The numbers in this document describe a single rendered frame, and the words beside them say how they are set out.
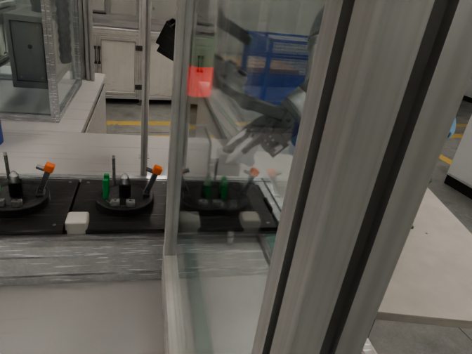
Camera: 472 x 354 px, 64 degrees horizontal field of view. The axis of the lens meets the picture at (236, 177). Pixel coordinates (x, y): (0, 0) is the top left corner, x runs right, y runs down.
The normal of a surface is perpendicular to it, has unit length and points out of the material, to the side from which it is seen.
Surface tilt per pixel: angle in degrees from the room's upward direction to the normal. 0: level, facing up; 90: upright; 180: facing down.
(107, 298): 0
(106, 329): 0
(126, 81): 90
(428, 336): 0
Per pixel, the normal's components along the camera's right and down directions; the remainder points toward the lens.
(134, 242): 0.13, -0.89
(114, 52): 0.33, 0.46
